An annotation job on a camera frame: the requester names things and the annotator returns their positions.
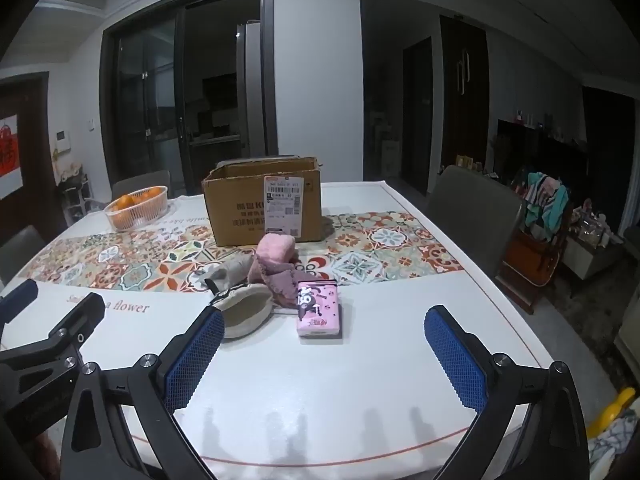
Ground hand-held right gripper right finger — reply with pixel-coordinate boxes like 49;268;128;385
423;304;589;480

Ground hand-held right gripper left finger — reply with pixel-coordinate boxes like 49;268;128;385
59;304;227;480

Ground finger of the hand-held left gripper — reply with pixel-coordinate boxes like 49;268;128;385
0;279;40;328
0;292;107;402

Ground grey printed fabric pouch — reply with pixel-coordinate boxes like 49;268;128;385
192;255;259;294

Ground pink fluffy towel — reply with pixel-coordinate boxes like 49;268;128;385
255;232;297;267

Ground brown cardboard box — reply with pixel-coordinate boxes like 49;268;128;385
201;156;323;248

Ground grey dining chair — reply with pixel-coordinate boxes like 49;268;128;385
0;225;47;287
111;170;172;202
426;165;526;282

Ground white cloth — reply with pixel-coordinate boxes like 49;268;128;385
209;282;274;340

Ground mauve fluffy cloth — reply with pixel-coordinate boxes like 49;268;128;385
250;255;332;312

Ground small shoe rack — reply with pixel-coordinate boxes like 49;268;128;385
57;160;94;227

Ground white plastic fruit basket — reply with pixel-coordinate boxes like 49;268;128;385
104;186;168;232

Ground wooden high chair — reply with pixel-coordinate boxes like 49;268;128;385
501;170;572;315

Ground pink tissue pack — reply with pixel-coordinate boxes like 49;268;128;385
296;280;344;344

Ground yellow plastic toy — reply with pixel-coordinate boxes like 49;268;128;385
585;387;639;439

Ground blue patterned cloth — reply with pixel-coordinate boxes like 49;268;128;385
587;410;640;480

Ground teal striped clothes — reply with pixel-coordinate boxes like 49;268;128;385
522;172;571;242

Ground dark low sideboard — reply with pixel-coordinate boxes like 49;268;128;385
495;119;592;197

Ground dark sliding glass door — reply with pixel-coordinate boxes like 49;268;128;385
100;0;279;197

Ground dark interior door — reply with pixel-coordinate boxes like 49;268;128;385
402;37;434;197

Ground tall dark cabinet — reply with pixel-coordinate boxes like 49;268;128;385
440;15;490;177

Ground silver refrigerator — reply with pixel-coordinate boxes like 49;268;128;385
235;20;264;159

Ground red wall poster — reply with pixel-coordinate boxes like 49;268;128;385
0;114;24;199

